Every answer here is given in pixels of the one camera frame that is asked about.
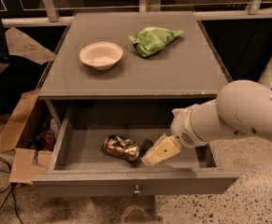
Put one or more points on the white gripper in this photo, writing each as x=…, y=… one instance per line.
x=182, y=127

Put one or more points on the crushed orange soda can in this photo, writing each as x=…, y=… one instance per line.
x=122, y=147

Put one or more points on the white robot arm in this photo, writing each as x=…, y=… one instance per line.
x=242, y=108

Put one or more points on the metal drawer knob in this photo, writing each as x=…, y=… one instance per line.
x=137, y=190

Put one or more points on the grey open top drawer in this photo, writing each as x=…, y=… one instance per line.
x=80, y=167

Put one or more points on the grey cabinet with counter top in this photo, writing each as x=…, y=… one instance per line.
x=187, y=67

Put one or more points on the green chip bag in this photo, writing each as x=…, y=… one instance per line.
x=151, y=40

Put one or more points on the white paper bowl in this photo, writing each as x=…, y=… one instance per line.
x=101, y=55

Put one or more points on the open cardboard box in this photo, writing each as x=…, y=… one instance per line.
x=23, y=125

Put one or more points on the brown cardboard sheet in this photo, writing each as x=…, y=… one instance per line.
x=23, y=45

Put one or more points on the metal frame railing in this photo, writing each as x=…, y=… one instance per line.
x=31, y=13

